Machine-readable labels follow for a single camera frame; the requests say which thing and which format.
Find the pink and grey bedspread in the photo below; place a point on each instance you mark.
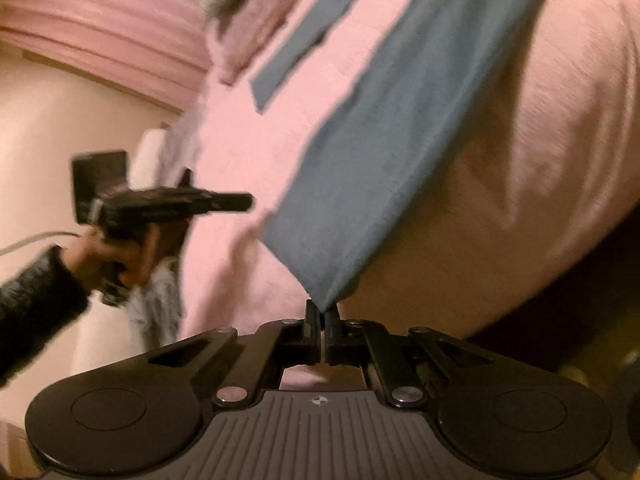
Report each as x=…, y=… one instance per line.
x=525, y=160

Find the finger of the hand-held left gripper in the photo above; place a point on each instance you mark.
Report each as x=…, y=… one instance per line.
x=232, y=202

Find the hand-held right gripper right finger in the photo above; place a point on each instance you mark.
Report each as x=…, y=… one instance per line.
x=334, y=335

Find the folded pink blanket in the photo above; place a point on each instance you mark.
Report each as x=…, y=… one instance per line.
x=250, y=45

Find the pink curtain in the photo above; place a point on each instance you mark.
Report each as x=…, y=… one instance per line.
x=100, y=15

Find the person's left hand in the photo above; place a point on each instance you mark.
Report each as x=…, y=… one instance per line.
x=90, y=255

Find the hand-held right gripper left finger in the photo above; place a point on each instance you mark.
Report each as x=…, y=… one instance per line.
x=312, y=332

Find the person's left forearm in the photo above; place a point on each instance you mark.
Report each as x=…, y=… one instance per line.
x=35, y=310

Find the blue pants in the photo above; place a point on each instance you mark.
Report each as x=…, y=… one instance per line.
x=400, y=135

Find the grey sweatshirt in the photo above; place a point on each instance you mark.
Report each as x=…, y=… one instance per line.
x=155, y=305

